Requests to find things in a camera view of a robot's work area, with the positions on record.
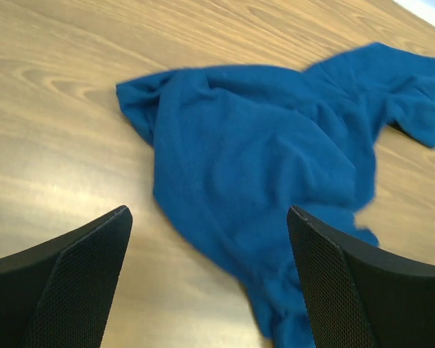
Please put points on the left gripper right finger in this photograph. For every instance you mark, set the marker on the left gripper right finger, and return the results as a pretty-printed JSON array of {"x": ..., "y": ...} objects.
[{"x": 358, "y": 295}]

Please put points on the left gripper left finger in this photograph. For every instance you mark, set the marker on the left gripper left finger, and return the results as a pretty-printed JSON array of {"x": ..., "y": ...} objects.
[{"x": 59, "y": 293}]

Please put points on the blue t shirt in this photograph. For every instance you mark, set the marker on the blue t shirt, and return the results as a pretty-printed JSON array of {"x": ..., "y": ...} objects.
[{"x": 235, "y": 146}]

